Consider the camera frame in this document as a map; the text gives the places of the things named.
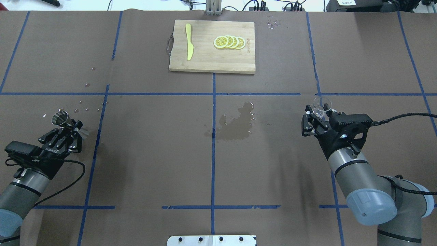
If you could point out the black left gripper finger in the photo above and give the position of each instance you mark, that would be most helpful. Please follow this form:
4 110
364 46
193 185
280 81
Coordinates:
75 130
52 136

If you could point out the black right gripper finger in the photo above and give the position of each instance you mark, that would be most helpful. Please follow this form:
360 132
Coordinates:
320 111
307 128

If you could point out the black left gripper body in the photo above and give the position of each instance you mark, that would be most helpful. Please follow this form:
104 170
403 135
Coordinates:
48 159

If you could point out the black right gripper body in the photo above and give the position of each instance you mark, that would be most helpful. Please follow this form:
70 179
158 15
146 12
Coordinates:
330 140

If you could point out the clear glass cup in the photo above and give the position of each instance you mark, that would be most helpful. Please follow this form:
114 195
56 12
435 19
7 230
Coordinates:
320 100

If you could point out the steel measuring jigger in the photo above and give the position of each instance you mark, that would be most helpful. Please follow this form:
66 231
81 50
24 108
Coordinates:
62 119

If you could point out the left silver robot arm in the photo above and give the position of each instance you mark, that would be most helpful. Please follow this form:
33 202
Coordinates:
20 196

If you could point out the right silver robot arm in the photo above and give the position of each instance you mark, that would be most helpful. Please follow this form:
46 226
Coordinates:
395 205

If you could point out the lemon slice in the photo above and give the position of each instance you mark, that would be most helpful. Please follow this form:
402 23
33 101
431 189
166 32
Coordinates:
236 42
221 42
229 41
241 42

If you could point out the wooden cutting board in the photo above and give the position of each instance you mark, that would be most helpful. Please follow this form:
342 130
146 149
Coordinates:
206 57

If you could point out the yellow plastic knife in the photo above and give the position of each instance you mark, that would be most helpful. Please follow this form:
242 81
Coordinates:
190 46

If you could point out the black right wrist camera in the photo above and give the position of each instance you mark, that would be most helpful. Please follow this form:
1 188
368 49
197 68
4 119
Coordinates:
354 126

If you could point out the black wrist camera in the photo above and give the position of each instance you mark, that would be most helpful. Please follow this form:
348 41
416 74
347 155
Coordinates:
354 126
23 154

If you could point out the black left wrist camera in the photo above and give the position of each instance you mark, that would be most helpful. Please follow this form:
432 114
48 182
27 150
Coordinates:
23 154

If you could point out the aluminium frame post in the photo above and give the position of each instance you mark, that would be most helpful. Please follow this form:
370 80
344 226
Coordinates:
214 7

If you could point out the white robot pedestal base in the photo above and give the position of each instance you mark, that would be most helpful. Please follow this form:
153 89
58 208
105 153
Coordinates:
212 240

